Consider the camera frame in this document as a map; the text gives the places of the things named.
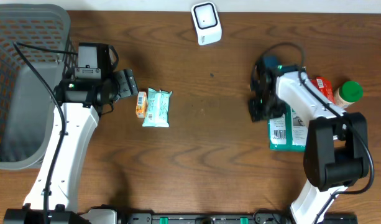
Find orange tissue pack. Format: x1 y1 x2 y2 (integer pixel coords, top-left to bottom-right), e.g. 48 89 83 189
135 91 147 118

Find light green wipes pack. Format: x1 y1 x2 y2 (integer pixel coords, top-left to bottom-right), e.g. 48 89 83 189
142 88 172 128

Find red snack packet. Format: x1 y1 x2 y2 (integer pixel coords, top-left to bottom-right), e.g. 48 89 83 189
311 77 335 104

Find green lid seasoning jar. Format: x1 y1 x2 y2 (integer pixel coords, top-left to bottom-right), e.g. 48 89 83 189
334 81 364 109

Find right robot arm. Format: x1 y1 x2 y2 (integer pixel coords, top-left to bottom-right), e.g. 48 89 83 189
249 63 374 223

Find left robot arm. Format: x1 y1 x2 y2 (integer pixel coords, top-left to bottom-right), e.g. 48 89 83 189
3 69 139 223

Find white barcode scanner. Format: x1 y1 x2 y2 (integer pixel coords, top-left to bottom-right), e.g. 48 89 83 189
191 1 223 45

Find grey plastic mesh basket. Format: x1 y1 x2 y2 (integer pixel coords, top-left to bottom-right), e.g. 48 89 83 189
0 4 77 170

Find right black cable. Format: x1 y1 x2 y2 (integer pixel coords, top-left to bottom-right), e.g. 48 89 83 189
254 42 375 224

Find black cable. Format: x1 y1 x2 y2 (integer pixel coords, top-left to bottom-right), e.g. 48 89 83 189
254 42 375 224
12 41 79 224

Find left black cable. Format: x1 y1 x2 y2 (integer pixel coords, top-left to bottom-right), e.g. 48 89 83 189
12 41 79 224

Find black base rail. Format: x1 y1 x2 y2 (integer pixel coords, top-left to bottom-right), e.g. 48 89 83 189
78 212 359 224

